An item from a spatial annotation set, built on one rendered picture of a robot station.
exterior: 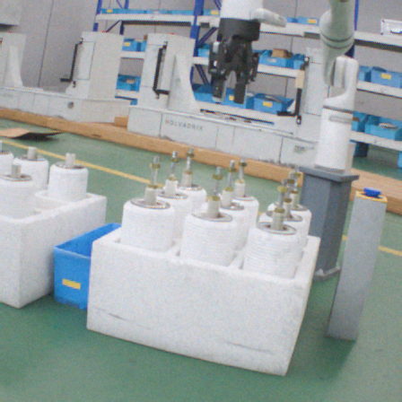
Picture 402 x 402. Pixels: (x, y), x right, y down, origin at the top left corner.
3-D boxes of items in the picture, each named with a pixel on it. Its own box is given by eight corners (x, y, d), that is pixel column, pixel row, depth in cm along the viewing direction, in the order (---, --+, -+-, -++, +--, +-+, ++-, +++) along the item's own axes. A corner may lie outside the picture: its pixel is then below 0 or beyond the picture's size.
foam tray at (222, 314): (151, 276, 148) (159, 205, 144) (305, 309, 139) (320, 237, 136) (86, 329, 111) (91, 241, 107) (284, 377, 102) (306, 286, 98)
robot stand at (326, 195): (300, 260, 182) (318, 163, 176) (341, 272, 173) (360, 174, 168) (277, 268, 170) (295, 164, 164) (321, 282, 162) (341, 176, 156)
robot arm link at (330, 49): (320, 12, 142) (355, 18, 140) (325, 64, 167) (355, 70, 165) (315, 38, 140) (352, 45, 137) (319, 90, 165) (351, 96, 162)
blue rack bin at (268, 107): (273, 112, 695) (275, 95, 691) (301, 117, 674) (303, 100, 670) (250, 110, 655) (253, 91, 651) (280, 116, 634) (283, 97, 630)
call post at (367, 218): (327, 325, 130) (355, 191, 124) (355, 329, 128) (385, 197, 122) (325, 336, 123) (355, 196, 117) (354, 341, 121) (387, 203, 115)
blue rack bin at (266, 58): (277, 69, 683) (279, 52, 679) (305, 74, 662) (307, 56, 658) (256, 64, 643) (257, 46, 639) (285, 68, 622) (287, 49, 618)
